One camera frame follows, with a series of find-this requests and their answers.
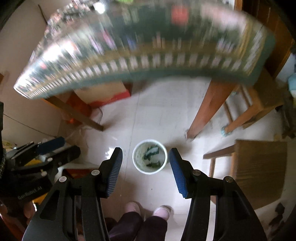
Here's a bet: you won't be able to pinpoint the white round trash bin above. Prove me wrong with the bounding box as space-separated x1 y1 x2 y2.
132 139 168 175

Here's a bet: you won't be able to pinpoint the floral tablecloth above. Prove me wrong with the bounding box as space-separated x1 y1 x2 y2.
14 1 275 99

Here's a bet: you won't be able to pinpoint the wooden stool far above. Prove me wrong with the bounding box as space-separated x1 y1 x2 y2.
221 69 284 136

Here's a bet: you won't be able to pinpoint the wooden table front-right leg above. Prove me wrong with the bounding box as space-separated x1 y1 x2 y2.
186 80 237 139

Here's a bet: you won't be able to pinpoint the pink slipper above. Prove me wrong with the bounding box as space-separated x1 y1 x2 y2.
152 205 171 221
125 201 141 215

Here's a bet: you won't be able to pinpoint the cardboard box red base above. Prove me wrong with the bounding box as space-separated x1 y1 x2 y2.
74 81 132 108

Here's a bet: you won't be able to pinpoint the wooden stool near bin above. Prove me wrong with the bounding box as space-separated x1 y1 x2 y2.
203 139 287 210

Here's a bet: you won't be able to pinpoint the right pink slipper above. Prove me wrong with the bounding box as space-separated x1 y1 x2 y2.
152 205 171 221

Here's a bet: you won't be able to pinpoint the wooden table front-left leg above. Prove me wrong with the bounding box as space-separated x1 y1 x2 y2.
44 96 104 132

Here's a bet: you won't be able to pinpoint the left pink slipper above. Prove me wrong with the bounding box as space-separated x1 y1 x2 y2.
125 201 141 215

